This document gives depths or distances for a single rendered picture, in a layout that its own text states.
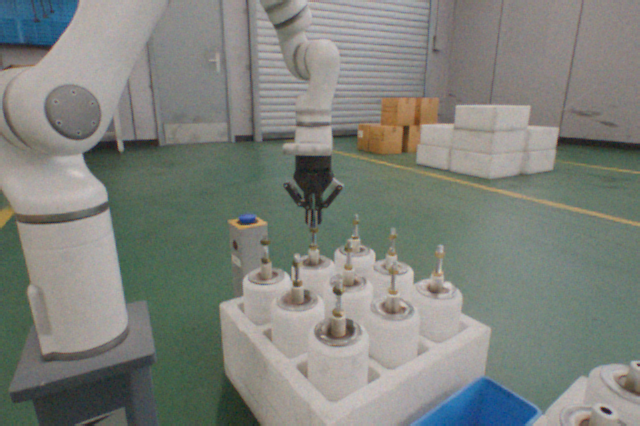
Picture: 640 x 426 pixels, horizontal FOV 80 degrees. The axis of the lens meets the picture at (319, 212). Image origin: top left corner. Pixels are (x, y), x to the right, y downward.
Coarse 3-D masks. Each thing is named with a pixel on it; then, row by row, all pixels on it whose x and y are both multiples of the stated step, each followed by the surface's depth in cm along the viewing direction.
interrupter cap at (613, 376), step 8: (608, 368) 51; (616, 368) 51; (624, 368) 51; (600, 376) 50; (608, 376) 49; (616, 376) 49; (624, 376) 50; (608, 384) 48; (616, 384) 48; (624, 384) 48; (616, 392) 47; (624, 392) 47; (632, 392) 47; (632, 400) 45
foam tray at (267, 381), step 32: (224, 320) 80; (224, 352) 84; (256, 352) 68; (448, 352) 66; (480, 352) 72; (256, 384) 71; (288, 384) 59; (384, 384) 58; (416, 384) 62; (448, 384) 68; (256, 416) 74; (288, 416) 61; (320, 416) 53; (352, 416) 54; (384, 416) 58; (416, 416) 64
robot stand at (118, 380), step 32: (128, 320) 53; (32, 352) 47; (128, 352) 47; (32, 384) 42; (64, 384) 43; (96, 384) 45; (128, 384) 47; (64, 416) 45; (96, 416) 46; (128, 416) 48
